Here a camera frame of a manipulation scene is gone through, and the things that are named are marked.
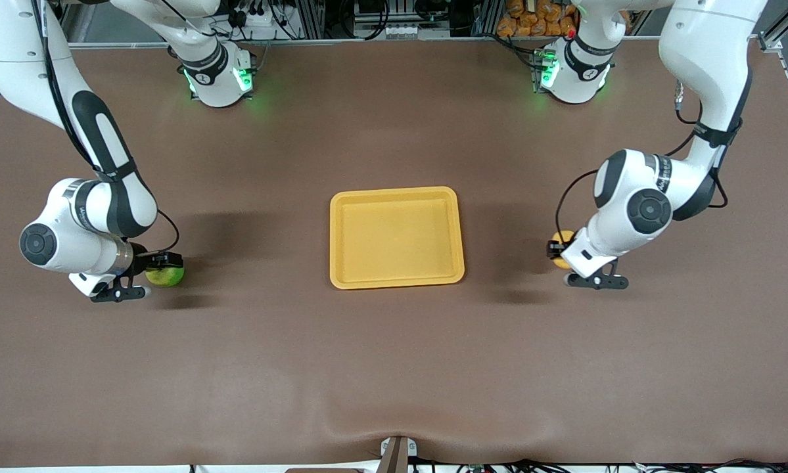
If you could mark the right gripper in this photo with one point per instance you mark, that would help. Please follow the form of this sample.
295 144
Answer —
142 259

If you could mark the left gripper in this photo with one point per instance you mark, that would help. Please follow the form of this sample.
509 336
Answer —
555 249

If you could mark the yellow potato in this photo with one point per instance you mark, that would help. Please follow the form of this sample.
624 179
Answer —
562 235

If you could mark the green apple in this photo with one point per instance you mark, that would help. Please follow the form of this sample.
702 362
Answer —
165 278

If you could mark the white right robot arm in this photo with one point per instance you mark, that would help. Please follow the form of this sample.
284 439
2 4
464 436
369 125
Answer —
12 52

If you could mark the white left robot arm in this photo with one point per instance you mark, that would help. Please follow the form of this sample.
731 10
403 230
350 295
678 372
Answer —
709 39

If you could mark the yellow plastic tray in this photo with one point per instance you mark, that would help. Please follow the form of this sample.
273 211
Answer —
397 236

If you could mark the brown table mat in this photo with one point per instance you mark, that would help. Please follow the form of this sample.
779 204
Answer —
394 368

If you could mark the bag of orange items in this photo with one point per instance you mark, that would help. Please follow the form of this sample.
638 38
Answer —
535 20

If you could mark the white power strip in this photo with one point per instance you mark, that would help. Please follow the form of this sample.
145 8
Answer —
255 18

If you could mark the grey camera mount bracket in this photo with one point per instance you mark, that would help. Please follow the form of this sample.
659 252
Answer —
398 453

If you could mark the silver table edge rail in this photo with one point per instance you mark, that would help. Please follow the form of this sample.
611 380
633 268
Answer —
400 41

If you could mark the aluminium frame post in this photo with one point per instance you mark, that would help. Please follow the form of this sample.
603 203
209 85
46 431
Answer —
776 29

